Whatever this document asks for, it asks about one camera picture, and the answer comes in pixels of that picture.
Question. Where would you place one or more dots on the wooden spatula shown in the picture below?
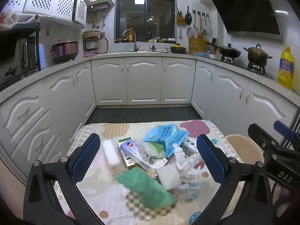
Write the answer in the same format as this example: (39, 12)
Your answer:
(200, 34)

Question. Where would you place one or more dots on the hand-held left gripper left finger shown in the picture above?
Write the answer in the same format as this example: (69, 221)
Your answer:
(86, 159)

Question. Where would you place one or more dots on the black wok with lid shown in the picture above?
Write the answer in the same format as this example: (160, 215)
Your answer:
(228, 51)

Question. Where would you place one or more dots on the beige clay pot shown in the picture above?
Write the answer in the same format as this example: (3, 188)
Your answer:
(92, 33)

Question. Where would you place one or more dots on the black pot rack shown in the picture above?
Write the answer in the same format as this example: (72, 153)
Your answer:
(92, 45)

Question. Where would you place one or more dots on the orange bottle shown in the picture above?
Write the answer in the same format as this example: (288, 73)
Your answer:
(130, 35)

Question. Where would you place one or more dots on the square white foam block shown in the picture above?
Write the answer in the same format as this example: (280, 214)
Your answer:
(167, 175)

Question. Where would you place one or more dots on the tall steel faucet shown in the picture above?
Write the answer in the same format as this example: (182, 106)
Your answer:
(135, 42)

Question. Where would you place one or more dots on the beige plastic bin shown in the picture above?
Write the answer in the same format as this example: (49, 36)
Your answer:
(243, 150)

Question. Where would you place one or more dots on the clear plastic bag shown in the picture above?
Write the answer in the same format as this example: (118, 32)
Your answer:
(150, 151)

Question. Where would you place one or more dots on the pink dishcloth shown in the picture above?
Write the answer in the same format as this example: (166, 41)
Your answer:
(90, 54)

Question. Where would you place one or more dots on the clear printed wrapper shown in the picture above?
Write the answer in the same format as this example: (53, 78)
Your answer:
(187, 191)

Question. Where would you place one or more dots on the long white foam block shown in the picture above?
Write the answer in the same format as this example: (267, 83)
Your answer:
(111, 154)

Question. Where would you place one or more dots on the white tissue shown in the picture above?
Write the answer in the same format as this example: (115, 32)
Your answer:
(187, 166)

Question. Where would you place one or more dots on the black pot yellow lid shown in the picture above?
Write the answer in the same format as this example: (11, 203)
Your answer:
(178, 49)

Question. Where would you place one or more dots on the black range hood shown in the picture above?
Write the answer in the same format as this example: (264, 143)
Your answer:
(248, 9)

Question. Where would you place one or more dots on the wooden cutting board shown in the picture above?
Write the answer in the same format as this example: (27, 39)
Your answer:
(196, 45)

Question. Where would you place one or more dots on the plastic wrap roll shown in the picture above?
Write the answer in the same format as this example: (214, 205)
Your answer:
(28, 19)

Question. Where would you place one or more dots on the steel slotted spatula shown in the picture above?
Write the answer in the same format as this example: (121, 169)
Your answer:
(204, 31)

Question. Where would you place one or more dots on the black countertop oven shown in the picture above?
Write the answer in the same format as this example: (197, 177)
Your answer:
(28, 54)

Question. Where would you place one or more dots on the bronze stockpot with lid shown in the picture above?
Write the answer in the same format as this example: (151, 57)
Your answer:
(257, 56)

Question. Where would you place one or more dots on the black knife block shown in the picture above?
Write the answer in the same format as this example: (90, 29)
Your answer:
(214, 41)

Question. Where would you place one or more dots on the dark ribbed floor mat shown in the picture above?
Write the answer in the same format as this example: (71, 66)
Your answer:
(140, 114)

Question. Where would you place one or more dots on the maroon rice cooker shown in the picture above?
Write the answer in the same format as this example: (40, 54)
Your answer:
(64, 51)

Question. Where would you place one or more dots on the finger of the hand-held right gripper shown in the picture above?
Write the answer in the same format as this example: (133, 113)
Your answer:
(284, 130)
(260, 133)

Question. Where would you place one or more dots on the blue snack packet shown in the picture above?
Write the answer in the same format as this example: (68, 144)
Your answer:
(161, 133)

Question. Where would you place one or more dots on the printed pastel tablecloth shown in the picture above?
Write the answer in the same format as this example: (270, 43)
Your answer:
(112, 199)

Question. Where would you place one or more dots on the blue white medicine box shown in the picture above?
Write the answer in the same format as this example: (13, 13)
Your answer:
(133, 151)

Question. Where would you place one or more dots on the small steel faucet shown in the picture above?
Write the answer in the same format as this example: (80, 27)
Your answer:
(152, 44)

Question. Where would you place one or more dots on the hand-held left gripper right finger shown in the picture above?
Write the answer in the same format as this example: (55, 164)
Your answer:
(211, 159)

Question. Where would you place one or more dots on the yellow utensil holder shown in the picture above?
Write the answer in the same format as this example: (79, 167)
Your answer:
(180, 20)

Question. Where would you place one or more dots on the dark kitchen window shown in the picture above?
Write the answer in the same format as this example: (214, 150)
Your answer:
(145, 16)

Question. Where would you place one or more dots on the green cloth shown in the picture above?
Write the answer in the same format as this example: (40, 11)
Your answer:
(145, 187)

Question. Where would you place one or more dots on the white kitchen base cabinets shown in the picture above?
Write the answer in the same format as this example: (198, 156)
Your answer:
(145, 79)

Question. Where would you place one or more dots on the steel ladle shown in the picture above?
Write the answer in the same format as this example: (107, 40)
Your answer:
(195, 24)

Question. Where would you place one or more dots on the yellow cooking oil bottle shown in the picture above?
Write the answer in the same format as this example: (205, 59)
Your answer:
(286, 70)

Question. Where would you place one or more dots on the steel mesh strainer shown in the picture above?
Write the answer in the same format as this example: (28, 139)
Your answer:
(209, 31)

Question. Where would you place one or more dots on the black hanging frying pan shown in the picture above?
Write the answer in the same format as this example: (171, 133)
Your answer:
(188, 18)

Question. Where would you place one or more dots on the black gas hob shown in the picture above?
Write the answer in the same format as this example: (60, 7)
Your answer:
(256, 69)

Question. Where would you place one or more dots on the white carton dark green edge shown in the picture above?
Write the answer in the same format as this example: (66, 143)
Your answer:
(190, 145)

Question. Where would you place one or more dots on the green white medicine box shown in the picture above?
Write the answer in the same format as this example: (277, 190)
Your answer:
(129, 162)

